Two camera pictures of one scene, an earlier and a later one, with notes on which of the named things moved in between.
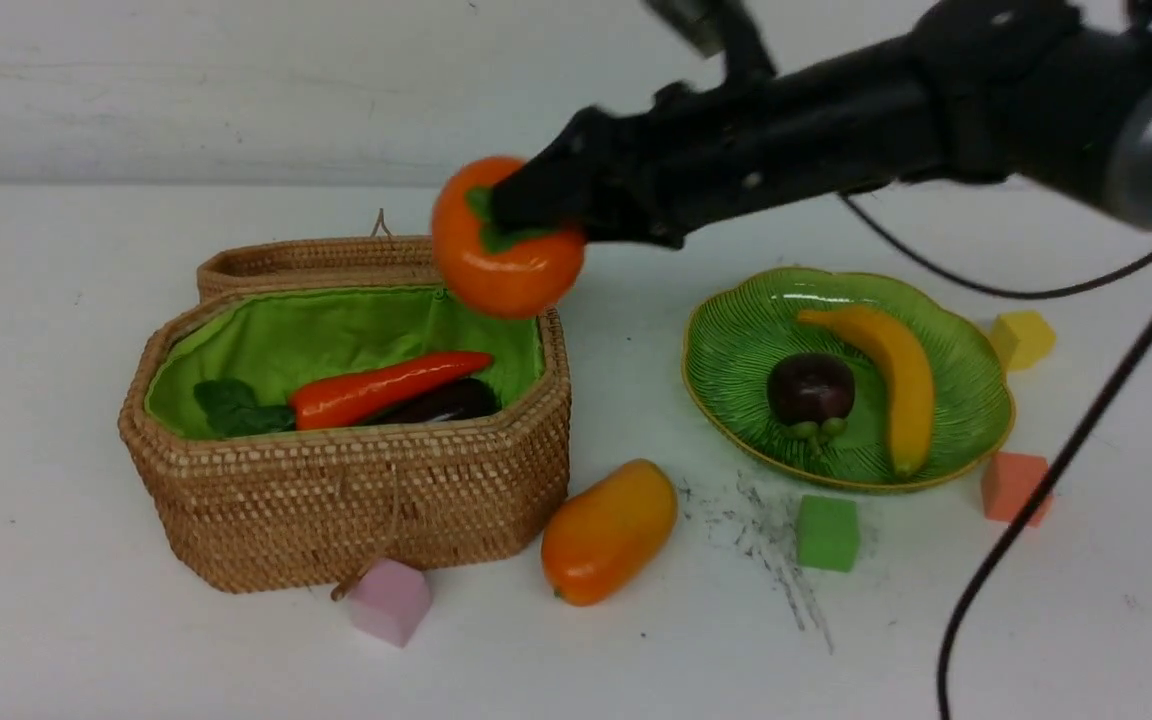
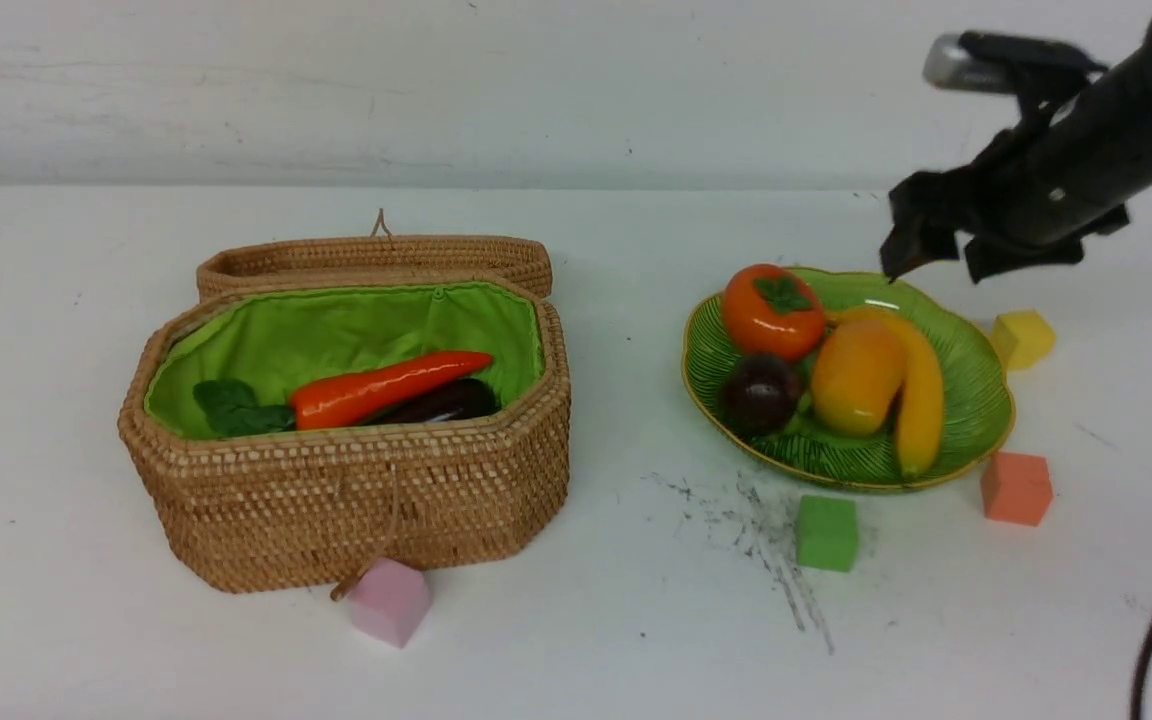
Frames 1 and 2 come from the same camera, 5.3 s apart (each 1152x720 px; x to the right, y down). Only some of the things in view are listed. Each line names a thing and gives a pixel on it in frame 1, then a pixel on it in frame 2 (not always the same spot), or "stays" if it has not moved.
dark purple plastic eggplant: [461, 399] stays
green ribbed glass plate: [744, 326] stays
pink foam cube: [391, 601] stays
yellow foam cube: [1022, 338] stays
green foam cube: [827, 535] stays
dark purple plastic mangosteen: [810, 395] -> [758, 394]
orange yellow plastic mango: [601, 536] -> [856, 377]
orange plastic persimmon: [496, 273] -> [770, 308]
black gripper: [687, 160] -> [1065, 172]
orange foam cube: [1008, 481] stays
